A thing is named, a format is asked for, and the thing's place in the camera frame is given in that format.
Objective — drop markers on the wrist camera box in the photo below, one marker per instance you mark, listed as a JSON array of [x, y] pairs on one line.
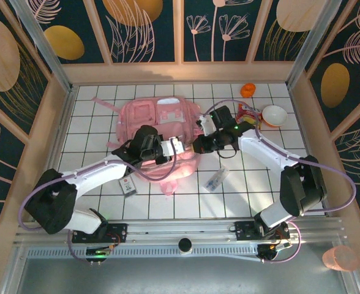
[[206, 124], [174, 146]]

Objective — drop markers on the white and orange bowl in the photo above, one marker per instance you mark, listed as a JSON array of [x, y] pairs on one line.
[[275, 115]]

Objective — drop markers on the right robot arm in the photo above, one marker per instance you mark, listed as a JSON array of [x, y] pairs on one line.
[[302, 186]]

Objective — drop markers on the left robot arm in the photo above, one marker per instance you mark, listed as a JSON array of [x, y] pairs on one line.
[[54, 202]]

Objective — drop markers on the right controller board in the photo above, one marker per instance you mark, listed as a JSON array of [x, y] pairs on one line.
[[272, 251]]

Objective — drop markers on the pink backpack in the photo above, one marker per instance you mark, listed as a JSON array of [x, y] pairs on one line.
[[149, 113]]

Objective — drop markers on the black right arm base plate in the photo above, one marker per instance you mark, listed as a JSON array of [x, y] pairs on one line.
[[244, 231]]

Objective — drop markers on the card pack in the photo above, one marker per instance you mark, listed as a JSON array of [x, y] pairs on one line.
[[128, 186]]

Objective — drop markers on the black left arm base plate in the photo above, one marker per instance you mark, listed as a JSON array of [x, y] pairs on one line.
[[118, 232]]

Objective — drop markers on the clear pen packet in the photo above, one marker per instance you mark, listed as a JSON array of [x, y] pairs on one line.
[[216, 180]]

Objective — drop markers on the black round knob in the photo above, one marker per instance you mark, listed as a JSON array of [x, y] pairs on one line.
[[185, 244]]

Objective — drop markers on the fruit snack bag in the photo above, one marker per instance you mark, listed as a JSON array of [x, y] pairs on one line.
[[248, 113]]

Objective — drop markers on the aluminium rail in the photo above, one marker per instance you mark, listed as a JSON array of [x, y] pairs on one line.
[[180, 228]]

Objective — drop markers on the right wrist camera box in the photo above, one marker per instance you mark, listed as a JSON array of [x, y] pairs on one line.
[[206, 124]]

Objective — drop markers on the left controller board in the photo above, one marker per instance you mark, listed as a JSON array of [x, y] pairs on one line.
[[98, 253]]

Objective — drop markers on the controller board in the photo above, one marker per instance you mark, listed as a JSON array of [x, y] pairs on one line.
[[98, 253], [272, 251]]

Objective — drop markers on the orange plastic toy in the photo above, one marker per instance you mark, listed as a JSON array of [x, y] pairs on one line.
[[248, 90]]

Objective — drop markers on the translucent pink cup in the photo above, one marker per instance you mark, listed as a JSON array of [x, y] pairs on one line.
[[340, 258]]

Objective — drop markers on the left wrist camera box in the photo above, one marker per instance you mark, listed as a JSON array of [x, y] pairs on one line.
[[174, 146]]

